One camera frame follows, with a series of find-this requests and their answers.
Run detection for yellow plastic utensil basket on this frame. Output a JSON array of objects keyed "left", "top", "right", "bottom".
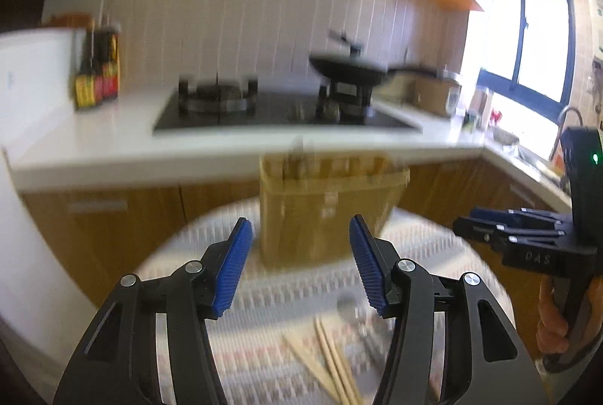
[{"left": 259, "top": 153, "right": 410, "bottom": 267}]

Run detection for red label sauce bottle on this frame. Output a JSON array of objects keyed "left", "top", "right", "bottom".
[{"left": 99, "top": 23, "right": 122, "bottom": 102}]

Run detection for wooden base cabinets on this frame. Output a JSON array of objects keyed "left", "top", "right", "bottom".
[{"left": 21, "top": 153, "right": 575, "bottom": 309}]

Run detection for brown wooden board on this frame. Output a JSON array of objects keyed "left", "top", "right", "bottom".
[{"left": 51, "top": 12, "right": 93, "bottom": 29}]

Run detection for white kitchen countertop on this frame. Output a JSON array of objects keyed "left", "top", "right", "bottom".
[{"left": 9, "top": 87, "right": 573, "bottom": 210}]

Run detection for wooden chopstick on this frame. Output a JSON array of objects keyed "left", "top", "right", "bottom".
[
  {"left": 315, "top": 318, "right": 352, "bottom": 405},
  {"left": 323, "top": 330, "right": 364, "bottom": 405}
]

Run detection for dark framed window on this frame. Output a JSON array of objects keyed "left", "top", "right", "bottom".
[{"left": 475, "top": 0, "right": 581, "bottom": 124}]

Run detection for black wok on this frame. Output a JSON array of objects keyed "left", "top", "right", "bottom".
[{"left": 308, "top": 54, "right": 442, "bottom": 89}]

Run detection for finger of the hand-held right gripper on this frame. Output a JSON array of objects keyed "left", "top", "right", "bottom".
[
  {"left": 452, "top": 218, "right": 569, "bottom": 252},
  {"left": 470, "top": 206, "right": 573, "bottom": 227}
]

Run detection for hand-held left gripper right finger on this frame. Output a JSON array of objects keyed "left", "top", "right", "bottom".
[{"left": 349, "top": 214, "right": 547, "bottom": 405}]

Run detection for metal spoon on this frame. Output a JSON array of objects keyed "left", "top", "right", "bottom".
[{"left": 336, "top": 298, "right": 393, "bottom": 364}]

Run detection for person's right hand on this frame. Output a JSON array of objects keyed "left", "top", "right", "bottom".
[{"left": 537, "top": 279, "right": 572, "bottom": 357}]

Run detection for beige rice cooker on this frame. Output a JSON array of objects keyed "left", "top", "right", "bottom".
[{"left": 413, "top": 72, "right": 463, "bottom": 117}]

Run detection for black gas stove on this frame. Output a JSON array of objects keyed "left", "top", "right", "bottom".
[{"left": 153, "top": 75, "right": 423, "bottom": 135}]

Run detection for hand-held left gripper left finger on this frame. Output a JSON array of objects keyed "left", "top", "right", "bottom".
[{"left": 52, "top": 216, "right": 255, "bottom": 405}]

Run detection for wooden chopsticks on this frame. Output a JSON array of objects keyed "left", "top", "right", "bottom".
[{"left": 283, "top": 333, "right": 341, "bottom": 393}]

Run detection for metal faucet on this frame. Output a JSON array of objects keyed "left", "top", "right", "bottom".
[{"left": 549, "top": 106, "right": 586, "bottom": 161}]

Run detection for yellow label sauce bottle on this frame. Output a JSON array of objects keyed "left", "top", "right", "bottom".
[{"left": 74, "top": 21, "right": 103, "bottom": 110}]

